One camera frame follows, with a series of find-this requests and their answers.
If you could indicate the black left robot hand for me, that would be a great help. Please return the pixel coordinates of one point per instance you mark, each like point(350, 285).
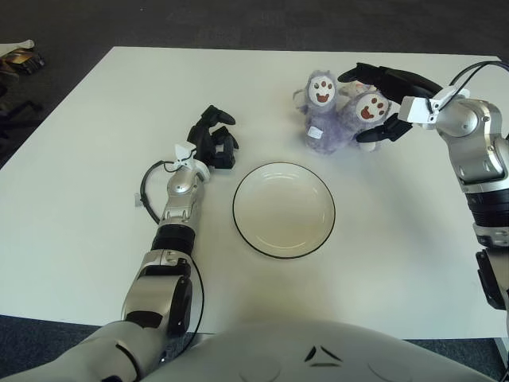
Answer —
point(207, 143)

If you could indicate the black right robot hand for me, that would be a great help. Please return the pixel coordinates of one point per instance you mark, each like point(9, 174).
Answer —
point(405, 83)

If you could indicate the purple plush bunny doll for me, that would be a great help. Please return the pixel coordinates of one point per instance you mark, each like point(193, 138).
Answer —
point(326, 135)

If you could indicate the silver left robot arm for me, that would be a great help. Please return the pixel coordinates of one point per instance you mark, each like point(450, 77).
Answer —
point(179, 199)

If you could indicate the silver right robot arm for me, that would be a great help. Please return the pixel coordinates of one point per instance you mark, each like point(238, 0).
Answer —
point(477, 159)

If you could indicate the white plate with black rim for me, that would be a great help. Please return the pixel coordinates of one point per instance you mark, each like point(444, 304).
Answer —
point(284, 207)

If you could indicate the white left wrist connector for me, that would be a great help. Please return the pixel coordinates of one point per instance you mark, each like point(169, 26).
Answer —
point(182, 151)

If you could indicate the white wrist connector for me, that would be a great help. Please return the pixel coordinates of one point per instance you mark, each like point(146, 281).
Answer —
point(182, 151)
point(415, 109)

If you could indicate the white right wrist connector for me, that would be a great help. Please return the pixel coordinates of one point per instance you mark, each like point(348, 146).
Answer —
point(415, 109)

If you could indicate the black object on floor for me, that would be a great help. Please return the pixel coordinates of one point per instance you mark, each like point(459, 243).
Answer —
point(24, 108)

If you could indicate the brown and black floor clutter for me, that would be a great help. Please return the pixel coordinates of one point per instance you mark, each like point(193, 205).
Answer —
point(24, 59)

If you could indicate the grey robot torso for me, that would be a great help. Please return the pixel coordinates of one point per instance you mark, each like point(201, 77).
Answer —
point(278, 350)

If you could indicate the white table leg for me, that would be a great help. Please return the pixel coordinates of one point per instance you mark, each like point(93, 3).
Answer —
point(503, 354)

